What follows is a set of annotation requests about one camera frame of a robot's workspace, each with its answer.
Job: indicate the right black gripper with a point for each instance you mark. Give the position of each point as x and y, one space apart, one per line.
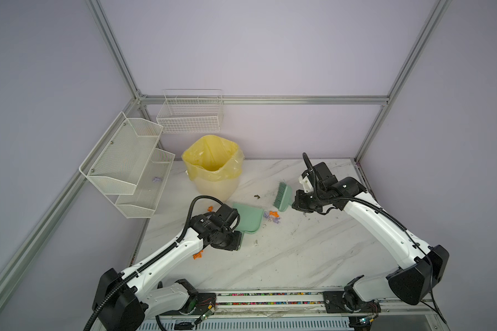
297 204

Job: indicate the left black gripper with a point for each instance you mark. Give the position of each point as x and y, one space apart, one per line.
235 243

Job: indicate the green hand brush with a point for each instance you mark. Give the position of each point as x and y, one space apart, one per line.
283 197

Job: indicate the green plastic dustpan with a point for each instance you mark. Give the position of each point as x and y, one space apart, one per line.
250 218

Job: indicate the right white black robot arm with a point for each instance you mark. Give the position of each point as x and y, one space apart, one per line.
420 266

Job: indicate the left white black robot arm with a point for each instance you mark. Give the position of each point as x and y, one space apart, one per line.
157 269

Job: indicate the orange scrap near left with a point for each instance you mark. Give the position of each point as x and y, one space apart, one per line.
198 255

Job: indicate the purple orange scrap pair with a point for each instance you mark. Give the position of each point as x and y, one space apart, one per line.
272 216

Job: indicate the bin with yellow bag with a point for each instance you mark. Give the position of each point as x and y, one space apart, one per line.
214 165

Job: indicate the white mesh two-tier shelf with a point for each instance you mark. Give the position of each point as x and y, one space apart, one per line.
124 162

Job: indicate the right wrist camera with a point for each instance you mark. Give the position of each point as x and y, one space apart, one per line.
306 184

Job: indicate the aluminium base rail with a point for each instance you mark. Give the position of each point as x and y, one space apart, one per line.
293 310

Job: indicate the white wire basket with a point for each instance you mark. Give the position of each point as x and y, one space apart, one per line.
186 111

